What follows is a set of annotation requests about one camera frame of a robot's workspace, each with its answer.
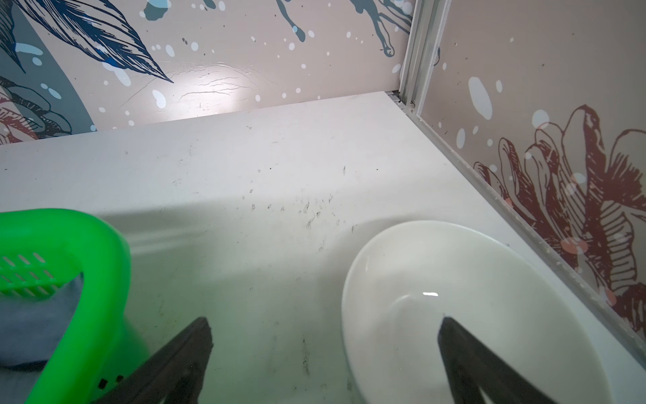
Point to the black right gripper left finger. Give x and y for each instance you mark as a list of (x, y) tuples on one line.
[(174, 374)]

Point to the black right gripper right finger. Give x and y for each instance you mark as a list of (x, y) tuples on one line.
[(476, 374)]

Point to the grey t-shirt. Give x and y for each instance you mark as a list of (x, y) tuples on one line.
[(30, 333)]

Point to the green plastic basket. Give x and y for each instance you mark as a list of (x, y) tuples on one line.
[(45, 250)]

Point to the white bowl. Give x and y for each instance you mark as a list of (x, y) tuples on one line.
[(409, 278)]

